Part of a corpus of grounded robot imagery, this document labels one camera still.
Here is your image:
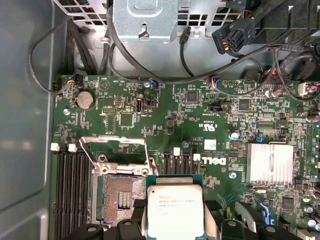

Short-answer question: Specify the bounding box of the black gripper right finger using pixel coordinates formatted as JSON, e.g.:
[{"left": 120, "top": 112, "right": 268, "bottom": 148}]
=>
[{"left": 204, "top": 199, "right": 296, "bottom": 240}]

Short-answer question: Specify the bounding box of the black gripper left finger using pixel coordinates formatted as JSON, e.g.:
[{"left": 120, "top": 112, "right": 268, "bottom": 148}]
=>
[{"left": 63, "top": 199, "right": 147, "bottom": 240}]

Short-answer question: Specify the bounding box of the CPU with silver top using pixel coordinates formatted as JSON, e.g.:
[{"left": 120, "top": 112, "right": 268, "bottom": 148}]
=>
[{"left": 144, "top": 174, "right": 207, "bottom": 240}]

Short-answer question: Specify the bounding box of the metal locking lever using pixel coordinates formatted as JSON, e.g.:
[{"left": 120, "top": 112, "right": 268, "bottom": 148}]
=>
[{"left": 148, "top": 154, "right": 161, "bottom": 177}]

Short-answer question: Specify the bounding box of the CPU socket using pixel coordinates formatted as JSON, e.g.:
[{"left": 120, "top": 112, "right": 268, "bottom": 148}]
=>
[{"left": 91, "top": 153, "right": 161, "bottom": 227}]

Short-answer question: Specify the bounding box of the blue expansion slot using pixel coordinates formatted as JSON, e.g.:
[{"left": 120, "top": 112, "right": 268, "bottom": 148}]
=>
[{"left": 258, "top": 201, "right": 276, "bottom": 226}]

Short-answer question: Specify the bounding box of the RAM slot with white clips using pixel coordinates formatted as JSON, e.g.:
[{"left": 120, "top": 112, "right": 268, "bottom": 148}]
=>
[
  {"left": 50, "top": 142, "right": 66, "bottom": 240},
  {"left": 67, "top": 143, "right": 83, "bottom": 226},
  {"left": 172, "top": 146, "right": 182, "bottom": 176},
  {"left": 191, "top": 153, "right": 202, "bottom": 176}
]

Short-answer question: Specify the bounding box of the silver chipset heatsink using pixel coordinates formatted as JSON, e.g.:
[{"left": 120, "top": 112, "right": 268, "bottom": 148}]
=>
[{"left": 246, "top": 142, "right": 295, "bottom": 186}]

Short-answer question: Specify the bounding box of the green motherboard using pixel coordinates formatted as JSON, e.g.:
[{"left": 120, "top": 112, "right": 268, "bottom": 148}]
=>
[{"left": 51, "top": 73, "right": 320, "bottom": 240}]

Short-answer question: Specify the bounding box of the internal USB port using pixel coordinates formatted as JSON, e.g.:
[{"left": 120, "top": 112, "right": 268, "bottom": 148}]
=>
[{"left": 136, "top": 97, "right": 145, "bottom": 116}]

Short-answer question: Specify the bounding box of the round coin cell battery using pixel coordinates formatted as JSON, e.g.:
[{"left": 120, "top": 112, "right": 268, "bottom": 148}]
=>
[{"left": 74, "top": 90, "right": 95, "bottom": 110}]

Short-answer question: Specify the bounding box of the black PC case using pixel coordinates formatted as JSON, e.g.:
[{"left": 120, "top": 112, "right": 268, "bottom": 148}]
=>
[{"left": 0, "top": 0, "right": 320, "bottom": 240}]

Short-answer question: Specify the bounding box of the black power connector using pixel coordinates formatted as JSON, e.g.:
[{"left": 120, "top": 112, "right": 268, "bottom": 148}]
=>
[{"left": 211, "top": 17, "right": 257, "bottom": 59}]

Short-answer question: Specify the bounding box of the silver metal drive cage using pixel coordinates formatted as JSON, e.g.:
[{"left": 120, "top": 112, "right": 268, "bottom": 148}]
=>
[{"left": 52, "top": 0, "right": 246, "bottom": 45}]

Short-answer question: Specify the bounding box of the silver gripper mounting bracket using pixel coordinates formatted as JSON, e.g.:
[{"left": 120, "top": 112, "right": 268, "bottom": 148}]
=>
[{"left": 234, "top": 200, "right": 260, "bottom": 235}]

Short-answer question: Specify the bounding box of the long black cable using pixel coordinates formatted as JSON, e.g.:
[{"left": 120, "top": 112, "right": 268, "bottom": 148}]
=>
[{"left": 106, "top": 4, "right": 276, "bottom": 85}]

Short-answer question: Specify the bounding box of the black braided cable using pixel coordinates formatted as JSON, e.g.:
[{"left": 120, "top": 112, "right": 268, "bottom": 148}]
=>
[{"left": 63, "top": 17, "right": 101, "bottom": 76}]

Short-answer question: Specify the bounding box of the black wire bundle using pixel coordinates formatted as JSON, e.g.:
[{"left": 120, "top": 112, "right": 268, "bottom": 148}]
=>
[{"left": 249, "top": 0, "right": 320, "bottom": 101}]

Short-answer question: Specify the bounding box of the black cable with plug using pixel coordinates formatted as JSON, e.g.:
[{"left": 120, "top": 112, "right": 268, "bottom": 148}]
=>
[{"left": 178, "top": 25, "right": 197, "bottom": 77}]

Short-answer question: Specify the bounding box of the thin black cable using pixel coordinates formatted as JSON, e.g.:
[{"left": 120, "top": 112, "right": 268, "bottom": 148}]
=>
[{"left": 27, "top": 18, "right": 76, "bottom": 96}]

